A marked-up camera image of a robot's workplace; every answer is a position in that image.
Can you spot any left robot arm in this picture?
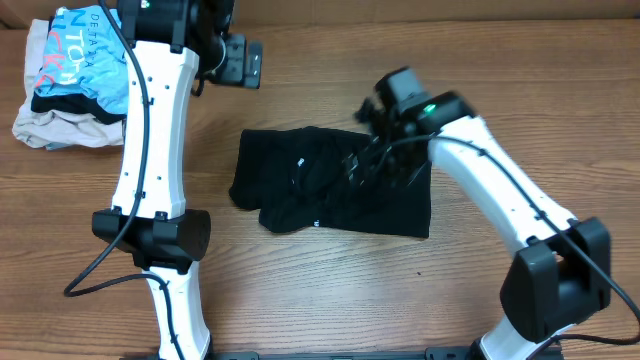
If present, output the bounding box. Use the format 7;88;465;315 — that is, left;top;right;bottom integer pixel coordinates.
92;0;263;359

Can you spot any light blue printed shirt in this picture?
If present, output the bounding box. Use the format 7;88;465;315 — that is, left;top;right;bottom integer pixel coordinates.
34;5;128;114

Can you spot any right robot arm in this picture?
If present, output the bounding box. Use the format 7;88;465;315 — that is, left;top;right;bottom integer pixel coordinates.
347;90;611;359

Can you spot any beige folded garment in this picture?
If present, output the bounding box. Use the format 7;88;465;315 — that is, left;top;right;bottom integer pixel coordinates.
12;19;124;150

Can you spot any folded black garment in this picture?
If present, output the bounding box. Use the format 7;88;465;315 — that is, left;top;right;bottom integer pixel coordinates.
31;94;127;125

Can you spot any black t-shirt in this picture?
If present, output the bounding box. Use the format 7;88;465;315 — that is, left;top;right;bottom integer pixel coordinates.
229;127;431;238

